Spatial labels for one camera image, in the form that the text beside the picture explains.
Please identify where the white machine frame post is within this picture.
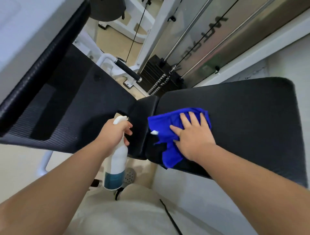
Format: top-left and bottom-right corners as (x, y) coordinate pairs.
(136, 0), (185, 74)

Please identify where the clear machine shield panel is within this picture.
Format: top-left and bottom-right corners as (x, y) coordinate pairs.
(155, 0), (310, 88)

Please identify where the white machine base frame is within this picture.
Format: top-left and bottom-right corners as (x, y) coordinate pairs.
(98, 0), (156, 44)

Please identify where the blue cleaning cloth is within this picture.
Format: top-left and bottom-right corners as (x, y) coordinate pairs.
(147, 108), (212, 169)

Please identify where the thin black cord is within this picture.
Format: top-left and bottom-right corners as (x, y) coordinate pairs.
(159, 199), (184, 235)

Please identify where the white bench frame tube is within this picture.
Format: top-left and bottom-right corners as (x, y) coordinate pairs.
(73, 29), (141, 89)

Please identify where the person's left hand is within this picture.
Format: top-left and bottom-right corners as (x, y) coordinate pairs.
(95, 118), (133, 156)

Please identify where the black round pad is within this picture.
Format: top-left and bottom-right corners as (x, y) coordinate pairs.
(89, 0), (126, 22)

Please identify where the white spray bottle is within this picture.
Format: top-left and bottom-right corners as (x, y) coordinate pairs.
(104, 115), (129, 191)

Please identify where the chrome guide rod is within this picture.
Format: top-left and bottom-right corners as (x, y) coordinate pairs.
(180, 0), (275, 79)
(164, 0), (214, 61)

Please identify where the person's right hand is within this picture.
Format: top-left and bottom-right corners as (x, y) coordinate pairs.
(170, 112), (217, 163)

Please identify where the black weight stack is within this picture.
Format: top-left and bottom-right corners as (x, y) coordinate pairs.
(139, 55), (187, 96)

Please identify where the wide black bench seat pad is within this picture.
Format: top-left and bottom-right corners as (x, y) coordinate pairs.
(145, 77), (309, 188)

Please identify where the long black bench backrest pad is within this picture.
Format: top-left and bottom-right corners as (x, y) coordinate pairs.
(0, 0), (147, 155)

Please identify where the person's white clothing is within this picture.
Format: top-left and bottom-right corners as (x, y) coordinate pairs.
(63, 183), (219, 235)

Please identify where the grey perforated shoe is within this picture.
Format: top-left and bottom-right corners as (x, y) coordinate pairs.
(122, 167), (137, 188)

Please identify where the person's right forearm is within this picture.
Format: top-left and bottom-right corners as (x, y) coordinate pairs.
(193, 144), (310, 235)

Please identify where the person's left forearm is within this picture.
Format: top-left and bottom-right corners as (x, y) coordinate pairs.
(0, 141), (108, 235)

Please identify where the black foam roller grip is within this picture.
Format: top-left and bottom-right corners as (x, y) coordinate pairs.
(114, 59), (143, 83)

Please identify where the black machine cable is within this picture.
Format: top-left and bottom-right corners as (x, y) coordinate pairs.
(169, 0), (240, 74)
(125, 0), (148, 63)

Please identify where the white bench leg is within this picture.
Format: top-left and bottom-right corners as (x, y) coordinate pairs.
(36, 150), (54, 176)

